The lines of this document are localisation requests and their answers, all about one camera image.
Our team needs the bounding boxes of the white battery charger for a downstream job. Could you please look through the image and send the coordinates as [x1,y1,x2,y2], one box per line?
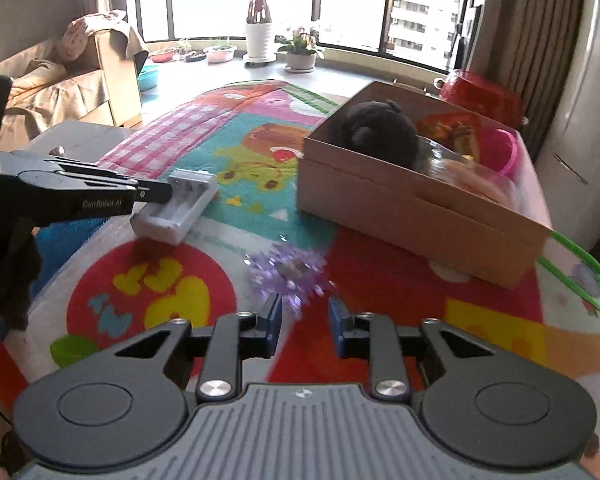
[131,169,218,246]

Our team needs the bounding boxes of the purple candy bag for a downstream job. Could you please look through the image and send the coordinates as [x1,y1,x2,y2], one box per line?
[242,242,336,318]

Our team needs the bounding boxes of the pink cardboard box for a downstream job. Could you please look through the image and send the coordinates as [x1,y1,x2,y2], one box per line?
[297,81,552,288]

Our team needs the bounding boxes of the packaged bread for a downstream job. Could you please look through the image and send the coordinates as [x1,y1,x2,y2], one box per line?
[415,136,519,211]
[416,112,481,162]

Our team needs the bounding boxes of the black plush toy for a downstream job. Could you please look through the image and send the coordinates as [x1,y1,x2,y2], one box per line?
[338,100,419,169]

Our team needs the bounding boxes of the pink plastic basket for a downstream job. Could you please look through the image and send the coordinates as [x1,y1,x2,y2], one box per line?
[477,127,520,182]

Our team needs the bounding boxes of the grey low table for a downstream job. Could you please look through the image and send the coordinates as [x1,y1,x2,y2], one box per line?
[24,122,133,162]

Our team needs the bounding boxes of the colourful play mat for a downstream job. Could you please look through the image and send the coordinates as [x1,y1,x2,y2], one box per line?
[0,80,600,478]

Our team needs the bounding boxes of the tan sofa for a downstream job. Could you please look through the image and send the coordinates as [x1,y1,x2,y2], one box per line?
[0,32,142,152]

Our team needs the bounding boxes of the teal plastic basin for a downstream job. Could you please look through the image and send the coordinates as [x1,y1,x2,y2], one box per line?
[137,63,159,92]

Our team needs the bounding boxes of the red plastic basin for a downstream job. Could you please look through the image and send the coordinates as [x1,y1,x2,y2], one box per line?
[149,48,178,63]

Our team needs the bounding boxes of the small pink planter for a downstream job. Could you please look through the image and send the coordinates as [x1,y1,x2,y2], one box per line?
[204,44,237,64]

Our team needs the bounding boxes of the pink cloth on sofa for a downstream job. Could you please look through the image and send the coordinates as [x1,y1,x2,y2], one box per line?
[56,10,149,73]

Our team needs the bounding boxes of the tall plant white pot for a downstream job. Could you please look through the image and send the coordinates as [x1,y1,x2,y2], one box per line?
[244,0,276,66]

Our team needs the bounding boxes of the flowering plant white pot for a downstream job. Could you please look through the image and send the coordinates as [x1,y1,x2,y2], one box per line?
[276,26,324,74]

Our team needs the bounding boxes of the white refrigerator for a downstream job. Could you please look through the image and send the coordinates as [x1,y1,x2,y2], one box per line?
[535,0,600,250]

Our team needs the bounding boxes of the grey curtain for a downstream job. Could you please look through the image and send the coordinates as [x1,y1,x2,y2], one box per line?
[468,0,584,156]

